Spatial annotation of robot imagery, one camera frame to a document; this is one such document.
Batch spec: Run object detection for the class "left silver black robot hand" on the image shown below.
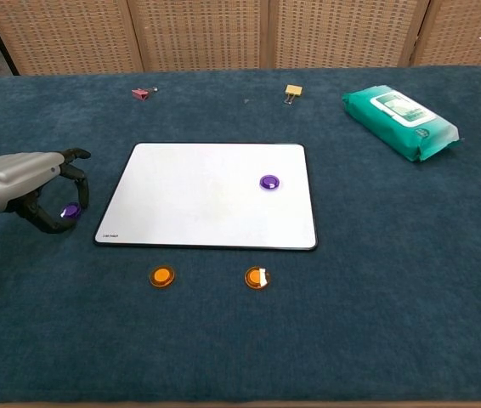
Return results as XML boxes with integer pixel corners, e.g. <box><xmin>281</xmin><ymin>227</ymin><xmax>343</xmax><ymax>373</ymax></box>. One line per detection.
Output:
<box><xmin>0</xmin><ymin>147</ymin><xmax>92</xmax><ymax>235</ymax></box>

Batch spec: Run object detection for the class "orange round magnet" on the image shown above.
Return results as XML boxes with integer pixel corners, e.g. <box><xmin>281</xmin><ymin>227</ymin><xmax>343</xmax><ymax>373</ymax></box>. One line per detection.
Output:
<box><xmin>149</xmin><ymin>265</ymin><xmax>177</xmax><ymax>290</ymax></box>
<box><xmin>244</xmin><ymin>266</ymin><xmax>271</xmax><ymax>292</ymax></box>

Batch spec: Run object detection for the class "white rectangular board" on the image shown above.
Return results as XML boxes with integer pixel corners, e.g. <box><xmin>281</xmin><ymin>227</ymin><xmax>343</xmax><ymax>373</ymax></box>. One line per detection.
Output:
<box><xmin>93</xmin><ymin>142</ymin><xmax>319</xmax><ymax>252</ymax></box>

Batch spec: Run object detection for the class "pink binder clip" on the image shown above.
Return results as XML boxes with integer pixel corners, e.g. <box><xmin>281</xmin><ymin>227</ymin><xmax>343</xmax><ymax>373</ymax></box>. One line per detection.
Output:
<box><xmin>131</xmin><ymin>86</ymin><xmax>159</xmax><ymax>101</ymax></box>

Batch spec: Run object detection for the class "woven wooden folding screen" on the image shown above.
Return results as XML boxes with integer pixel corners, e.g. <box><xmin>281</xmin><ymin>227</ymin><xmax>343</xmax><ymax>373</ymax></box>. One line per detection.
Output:
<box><xmin>0</xmin><ymin>0</ymin><xmax>481</xmax><ymax>77</ymax></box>

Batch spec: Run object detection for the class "dark blue table mat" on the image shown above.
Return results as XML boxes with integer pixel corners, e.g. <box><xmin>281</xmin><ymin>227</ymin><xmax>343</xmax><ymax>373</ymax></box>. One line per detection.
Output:
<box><xmin>0</xmin><ymin>64</ymin><xmax>481</xmax><ymax>405</ymax></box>

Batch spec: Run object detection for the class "yellow binder clip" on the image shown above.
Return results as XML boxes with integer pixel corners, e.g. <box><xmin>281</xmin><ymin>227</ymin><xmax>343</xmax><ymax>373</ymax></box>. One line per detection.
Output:
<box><xmin>283</xmin><ymin>84</ymin><xmax>303</xmax><ymax>105</ymax></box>

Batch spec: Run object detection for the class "green wet wipes pack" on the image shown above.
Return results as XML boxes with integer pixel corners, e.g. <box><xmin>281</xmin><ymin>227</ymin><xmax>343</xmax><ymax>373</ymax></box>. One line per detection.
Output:
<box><xmin>341</xmin><ymin>84</ymin><xmax>465</xmax><ymax>163</ymax></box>

